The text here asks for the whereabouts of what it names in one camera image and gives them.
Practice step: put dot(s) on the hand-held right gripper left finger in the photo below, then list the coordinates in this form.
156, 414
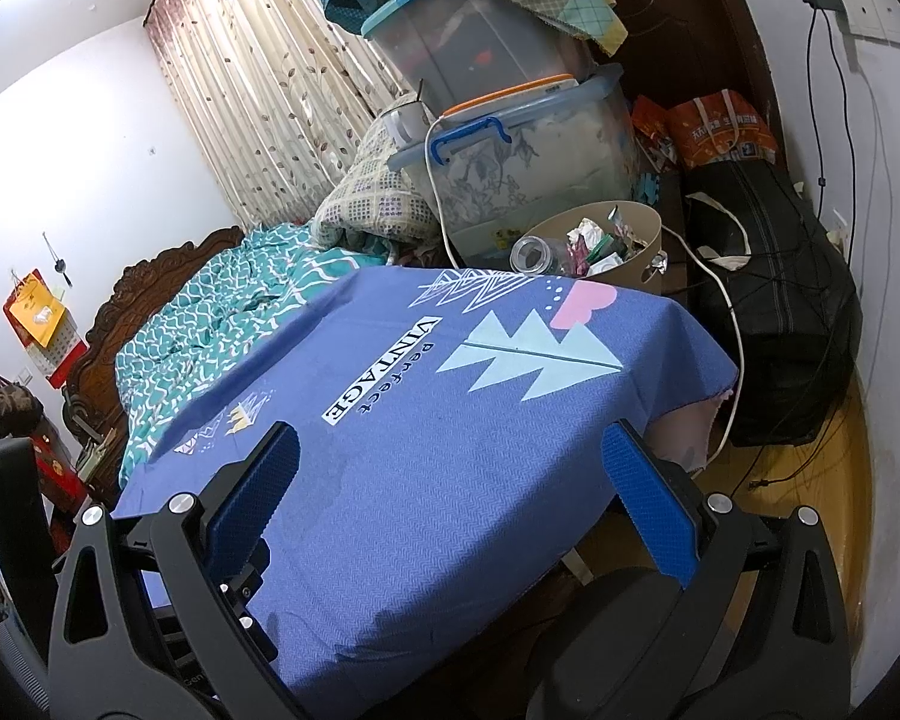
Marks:
259, 495

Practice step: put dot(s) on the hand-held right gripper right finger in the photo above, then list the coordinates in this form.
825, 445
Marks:
645, 502

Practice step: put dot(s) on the beige round bin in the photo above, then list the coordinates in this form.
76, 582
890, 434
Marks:
634, 255

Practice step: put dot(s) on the clear plastic bottle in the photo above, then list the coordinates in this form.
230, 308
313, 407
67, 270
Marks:
536, 255

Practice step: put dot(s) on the red patterned box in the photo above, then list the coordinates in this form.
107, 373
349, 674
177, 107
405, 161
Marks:
60, 465

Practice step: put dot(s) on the dark patterned handbag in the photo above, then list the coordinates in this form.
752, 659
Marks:
7, 397

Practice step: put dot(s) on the blue printed tablecloth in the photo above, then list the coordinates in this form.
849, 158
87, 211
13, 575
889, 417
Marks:
435, 480

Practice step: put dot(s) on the teal patterned bedsheet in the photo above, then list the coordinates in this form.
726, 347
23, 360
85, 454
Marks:
217, 315

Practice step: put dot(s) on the black duffel bag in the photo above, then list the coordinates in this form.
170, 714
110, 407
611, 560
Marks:
780, 300

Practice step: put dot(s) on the carved wooden headboard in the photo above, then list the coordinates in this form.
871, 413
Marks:
142, 277

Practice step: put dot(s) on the hanging keys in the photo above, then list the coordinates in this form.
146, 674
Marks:
58, 262

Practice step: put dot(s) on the grey patterned quilt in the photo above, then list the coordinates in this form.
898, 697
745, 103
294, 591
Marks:
375, 195

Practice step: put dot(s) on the clear box orange lid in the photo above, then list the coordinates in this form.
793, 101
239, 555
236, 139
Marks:
540, 165

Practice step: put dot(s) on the red paper bag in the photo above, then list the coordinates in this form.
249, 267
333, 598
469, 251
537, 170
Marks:
652, 135

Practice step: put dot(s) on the orange shopping bag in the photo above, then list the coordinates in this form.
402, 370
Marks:
720, 131

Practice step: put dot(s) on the leaf patterned curtain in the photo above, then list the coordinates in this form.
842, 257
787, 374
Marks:
270, 90

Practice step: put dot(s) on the brown wooden door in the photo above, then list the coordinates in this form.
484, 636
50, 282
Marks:
690, 30

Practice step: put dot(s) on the clear box blue lid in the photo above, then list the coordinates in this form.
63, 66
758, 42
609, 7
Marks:
465, 37

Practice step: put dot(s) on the orange red wall calendar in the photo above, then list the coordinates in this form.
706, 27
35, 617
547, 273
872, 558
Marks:
41, 319

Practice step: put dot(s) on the white wall socket plate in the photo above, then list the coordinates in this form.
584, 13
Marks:
881, 15

